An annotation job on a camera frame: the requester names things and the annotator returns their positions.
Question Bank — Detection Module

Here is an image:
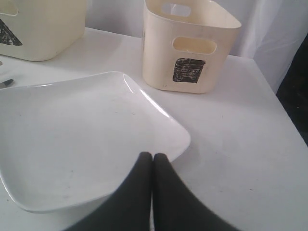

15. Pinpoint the white square plate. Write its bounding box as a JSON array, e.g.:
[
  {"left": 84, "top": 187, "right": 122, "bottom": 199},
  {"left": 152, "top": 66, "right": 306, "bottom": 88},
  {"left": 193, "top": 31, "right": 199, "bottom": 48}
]
[{"left": 0, "top": 71, "right": 191, "bottom": 213}]

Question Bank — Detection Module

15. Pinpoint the steel table knife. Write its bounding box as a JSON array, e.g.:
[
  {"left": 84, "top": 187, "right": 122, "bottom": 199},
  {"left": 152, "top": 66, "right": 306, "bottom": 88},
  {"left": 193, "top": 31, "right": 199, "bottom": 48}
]
[{"left": 0, "top": 79, "right": 14, "bottom": 89}]

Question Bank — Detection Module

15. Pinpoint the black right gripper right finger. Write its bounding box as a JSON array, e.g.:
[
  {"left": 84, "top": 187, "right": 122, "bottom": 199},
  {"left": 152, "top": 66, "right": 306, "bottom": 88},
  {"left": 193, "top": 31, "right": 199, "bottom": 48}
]
[{"left": 153, "top": 154, "right": 237, "bottom": 231}]

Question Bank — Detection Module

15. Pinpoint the cream bin square mark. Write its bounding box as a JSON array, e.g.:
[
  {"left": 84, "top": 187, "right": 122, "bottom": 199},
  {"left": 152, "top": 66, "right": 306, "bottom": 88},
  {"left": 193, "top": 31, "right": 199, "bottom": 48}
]
[{"left": 142, "top": 0, "right": 242, "bottom": 94}]

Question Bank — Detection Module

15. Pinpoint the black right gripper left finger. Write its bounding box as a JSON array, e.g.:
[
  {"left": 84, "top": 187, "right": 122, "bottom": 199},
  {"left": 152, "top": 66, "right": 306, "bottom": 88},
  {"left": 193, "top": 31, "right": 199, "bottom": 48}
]
[{"left": 69, "top": 152, "right": 153, "bottom": 231}]

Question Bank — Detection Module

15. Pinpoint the cream bin triangle mark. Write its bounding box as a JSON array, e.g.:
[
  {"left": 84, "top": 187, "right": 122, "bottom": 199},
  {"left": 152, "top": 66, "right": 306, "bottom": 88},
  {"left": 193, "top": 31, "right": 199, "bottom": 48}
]
[{"left": 0, "top": 0, "right": 87, "bottom": 62}]

